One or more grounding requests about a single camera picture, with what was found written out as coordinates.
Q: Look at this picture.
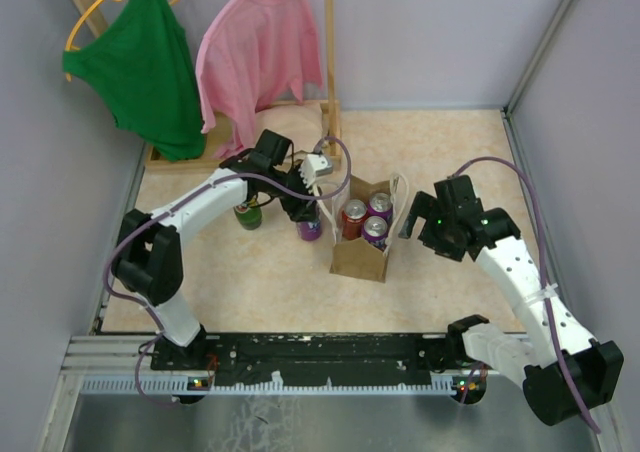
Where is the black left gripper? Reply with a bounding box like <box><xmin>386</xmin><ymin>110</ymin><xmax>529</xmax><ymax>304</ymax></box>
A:
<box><xmin>267</xmin><ymin>161</ymin><xmax>322</xmax><ymax>222</ymax></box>

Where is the purple Fanta can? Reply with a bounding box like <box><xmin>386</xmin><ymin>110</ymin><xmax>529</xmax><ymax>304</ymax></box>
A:
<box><xmin>368</xmin><ymin>192</ymin><xmax>393</xmax><ymax>224</ymax></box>
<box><xmin>361</xmin><ymin>216</ymin><xmax>388</xmax><ymax>251</ymax></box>
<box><xmin>296</xmin><ymin>218</ymin><xmax>322</xmax><ymax>242</ymax></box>

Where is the red Coca-Cola can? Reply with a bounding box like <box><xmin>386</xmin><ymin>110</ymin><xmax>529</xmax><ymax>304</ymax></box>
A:
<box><xmin>341</xmin><ymin>199</ymin><xmax>368</xmax><ymax>241</ymax></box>

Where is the green Perrier glass bottle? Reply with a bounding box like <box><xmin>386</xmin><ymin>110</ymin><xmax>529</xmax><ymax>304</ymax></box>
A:
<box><xmin>234</xmin><ymin>200</ymin><xmax>262</xmax><ymax>230</ymax></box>

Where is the burlap canvas tote bag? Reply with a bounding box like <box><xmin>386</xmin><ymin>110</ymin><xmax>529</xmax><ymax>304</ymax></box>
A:
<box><xmin>318</xmin><ymin>172</ymin><xmax>410</xmax><ymax>282</ymax></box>

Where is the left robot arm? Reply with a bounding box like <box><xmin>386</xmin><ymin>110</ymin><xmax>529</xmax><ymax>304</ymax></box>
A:
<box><xmin>109</xmin><ymin>129</ymin><xmax>332</xmax><ymax>369</ymax></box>

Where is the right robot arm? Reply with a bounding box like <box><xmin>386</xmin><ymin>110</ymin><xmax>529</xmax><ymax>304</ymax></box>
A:
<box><xmin>399</xmin><ymin>175</ymin><xmax>624</xmax><ymax>426</ymax></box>

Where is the cream folded cloth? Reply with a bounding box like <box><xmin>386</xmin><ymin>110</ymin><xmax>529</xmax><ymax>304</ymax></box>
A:
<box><xmin>255</xmin><ymin>103</ymin><xmax>324</xmax><ymax>149</ymax></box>

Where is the wooden clothes rack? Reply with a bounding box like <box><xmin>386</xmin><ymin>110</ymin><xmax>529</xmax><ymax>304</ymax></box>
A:
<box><xmin>64</xmin><ymin>0</ymin><xmax>341</xmax><ymax>174</ymax></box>

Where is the pink shirt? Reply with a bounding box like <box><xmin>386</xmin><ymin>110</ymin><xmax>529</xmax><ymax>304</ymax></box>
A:
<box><xmin>195</xmin><ymin>0</ymin><xmax>323</xmax><ymax>159</ymax></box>

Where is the green tank top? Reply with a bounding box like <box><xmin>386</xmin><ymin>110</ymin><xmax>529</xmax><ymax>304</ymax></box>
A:
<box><xmin>62</xmin><ymin>0</ymin><xmax>205</xmax><ymax>161</ymax></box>

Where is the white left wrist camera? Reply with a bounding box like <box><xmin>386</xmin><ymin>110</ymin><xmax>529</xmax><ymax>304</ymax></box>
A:
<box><xmin>297</xmin><ymin>153</ymin><xmax>334</xmax><ymax>192</ymax></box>

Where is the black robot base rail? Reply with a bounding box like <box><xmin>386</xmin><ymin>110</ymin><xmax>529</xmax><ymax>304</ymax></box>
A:
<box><xmin>151</xmin><ymin>332</ymin><xmax>473</xmax><ymax>387</ymax></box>

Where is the white toothed cable strip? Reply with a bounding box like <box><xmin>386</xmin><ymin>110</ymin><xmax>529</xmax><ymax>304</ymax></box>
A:
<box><xmin>79</xmin><ymin>373</ymin><xmax>470</xmax><ymax>397</ymax></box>

